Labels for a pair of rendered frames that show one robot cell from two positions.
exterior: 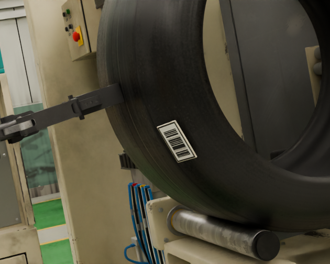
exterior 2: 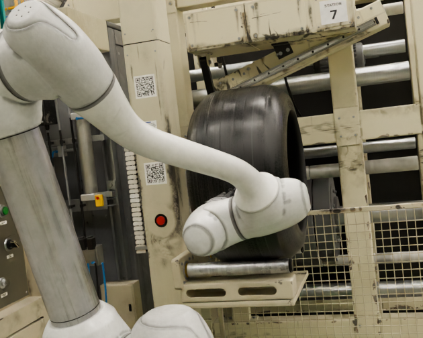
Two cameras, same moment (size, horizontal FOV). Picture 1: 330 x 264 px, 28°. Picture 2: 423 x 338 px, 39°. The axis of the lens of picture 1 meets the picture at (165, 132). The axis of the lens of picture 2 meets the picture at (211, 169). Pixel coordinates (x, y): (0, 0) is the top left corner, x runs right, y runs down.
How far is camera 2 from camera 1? 149 cm
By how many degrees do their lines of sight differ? 54
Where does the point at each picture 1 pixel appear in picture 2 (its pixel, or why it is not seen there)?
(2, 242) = (33, 309)
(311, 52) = not seen: hidden behind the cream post
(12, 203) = (24, 279)
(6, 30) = not seen: outside the picture
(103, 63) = not seen: hidden behind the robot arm
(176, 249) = (203, 284)
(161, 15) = (278, 151)
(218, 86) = (184, 190)
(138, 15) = (266, 150)
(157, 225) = (181, 273)
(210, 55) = (181, 172)
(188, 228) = (211, 270)
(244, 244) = (280, 265)
